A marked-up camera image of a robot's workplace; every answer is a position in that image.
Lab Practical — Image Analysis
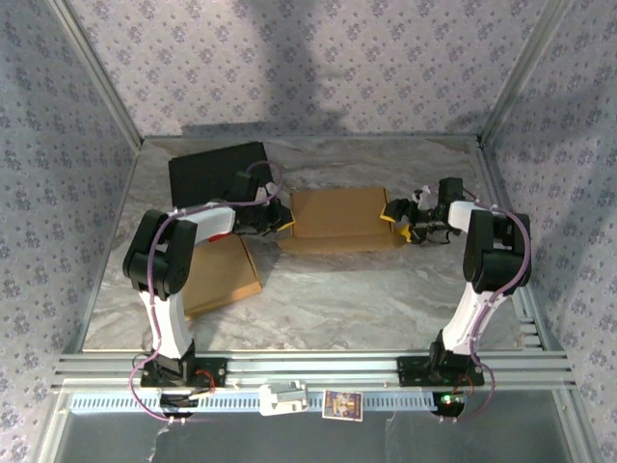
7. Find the white plastic bracket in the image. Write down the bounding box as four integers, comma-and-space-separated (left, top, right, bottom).
258, 379, 310, 418

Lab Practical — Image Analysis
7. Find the brown cardboard box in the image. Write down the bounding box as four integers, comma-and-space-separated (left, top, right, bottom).
182, 235, 264, 318
277, 185, 406, 255

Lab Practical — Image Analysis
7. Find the aluminium frame post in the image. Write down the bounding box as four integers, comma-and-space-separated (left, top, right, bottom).
476, 0, 577, 146
47, 0, 146, 149

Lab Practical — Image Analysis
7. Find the right controller board green light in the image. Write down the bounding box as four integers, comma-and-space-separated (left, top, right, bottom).
432, 390, 469, 417

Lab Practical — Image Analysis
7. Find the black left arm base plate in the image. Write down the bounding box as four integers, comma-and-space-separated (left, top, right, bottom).
139, 355, 228, 389

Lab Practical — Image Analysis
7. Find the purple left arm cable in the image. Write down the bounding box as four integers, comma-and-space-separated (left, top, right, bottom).
127, 161, 286, 425

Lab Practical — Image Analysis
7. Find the grey slotted cable duct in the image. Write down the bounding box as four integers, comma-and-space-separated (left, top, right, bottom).
68, 391, 468, 415

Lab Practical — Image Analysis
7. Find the black case with metal latches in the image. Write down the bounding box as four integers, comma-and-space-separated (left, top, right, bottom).
168, 141, 271, 208

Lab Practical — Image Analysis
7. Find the aluminium rail beam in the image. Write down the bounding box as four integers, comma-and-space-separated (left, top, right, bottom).
51, 350, 579, 392

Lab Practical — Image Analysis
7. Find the flat folded brown cardboard box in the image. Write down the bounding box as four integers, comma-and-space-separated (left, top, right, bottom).
182, 235, 264, 318

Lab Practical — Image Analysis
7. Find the black left controller board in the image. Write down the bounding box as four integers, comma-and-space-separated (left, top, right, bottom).
158, 391, 216, 419

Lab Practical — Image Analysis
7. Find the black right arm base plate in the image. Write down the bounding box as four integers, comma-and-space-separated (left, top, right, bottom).
395, 355, 485, 389

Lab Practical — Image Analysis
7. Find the colourful picture card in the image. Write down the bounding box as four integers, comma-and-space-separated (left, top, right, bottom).
321, 389, 364, 423

